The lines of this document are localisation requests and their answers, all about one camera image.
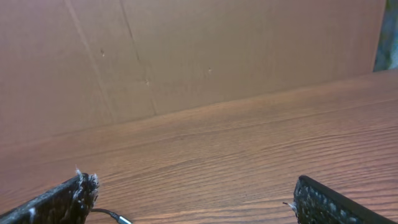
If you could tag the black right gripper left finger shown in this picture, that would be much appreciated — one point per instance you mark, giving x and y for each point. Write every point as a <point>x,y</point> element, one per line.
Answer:
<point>69,202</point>

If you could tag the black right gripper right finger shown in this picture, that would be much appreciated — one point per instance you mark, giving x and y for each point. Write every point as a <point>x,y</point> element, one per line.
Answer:
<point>315,203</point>

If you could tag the cardboard back panel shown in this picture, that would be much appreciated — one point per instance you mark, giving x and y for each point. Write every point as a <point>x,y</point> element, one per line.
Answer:
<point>72,65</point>

